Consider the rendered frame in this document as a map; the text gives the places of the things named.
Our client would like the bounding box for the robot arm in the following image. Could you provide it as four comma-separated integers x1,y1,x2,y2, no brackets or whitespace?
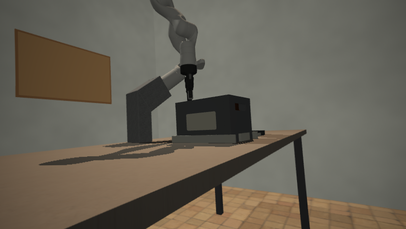
150,0,205,90

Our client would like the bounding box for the dark grey crate with dividers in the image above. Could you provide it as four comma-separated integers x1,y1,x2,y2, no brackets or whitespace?
176,95,253,142

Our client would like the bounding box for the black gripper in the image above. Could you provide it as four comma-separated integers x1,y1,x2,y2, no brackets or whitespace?
180,64,197,101

